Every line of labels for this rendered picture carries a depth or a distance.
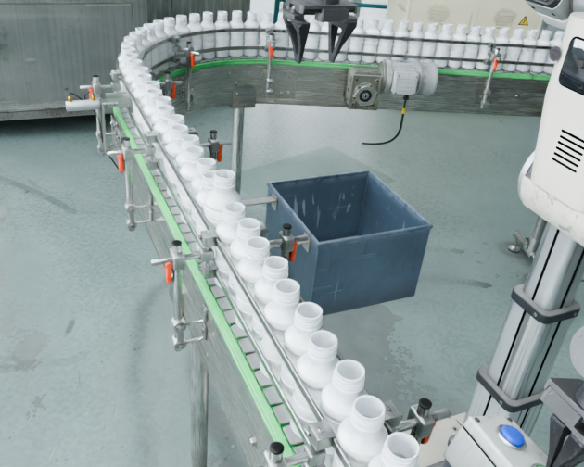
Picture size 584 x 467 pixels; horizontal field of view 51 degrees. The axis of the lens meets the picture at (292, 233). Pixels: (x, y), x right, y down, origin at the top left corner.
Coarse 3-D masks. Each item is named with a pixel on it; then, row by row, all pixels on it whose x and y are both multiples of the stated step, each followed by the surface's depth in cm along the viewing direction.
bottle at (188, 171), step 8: (192, 152) 126; (200, 152) 123; (192, 160) 123; (184, 168) 125; (192, 168) 124; (184, 176) 124; (192, 176) 124; (184, 192) 126; (184, 200) 127; (184, 208) 128
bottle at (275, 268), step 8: (272, 256) 94; (264, 264) 92; (272, 264) 94; (280, 264) 94; (264, 272) 92; (272, 272) 91; (280, 272) 91; (264, 280) 93; (272, 280) 92; (256, 288) 94; (264, 288) 93; (272, 288) 92; (256, 296) 94; (264, 296) 92; (272, 296) 92; (264, 304) 93; (256, 320) 96; (256, 328) 97; (256, 336) 97
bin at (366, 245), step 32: (288, 192) 165; (320, 192) 170; (352, 192) 174; (384, 192) 167; (320, 224) 176; (352, 224) 181; (384, 224) 169; (416, 224) 155; (320, 256) 140; (352, 256) 144; (384, 256) 149; (416, 256) 153; (320, 288) 146; (352, 288) 150; (384, 288) 155
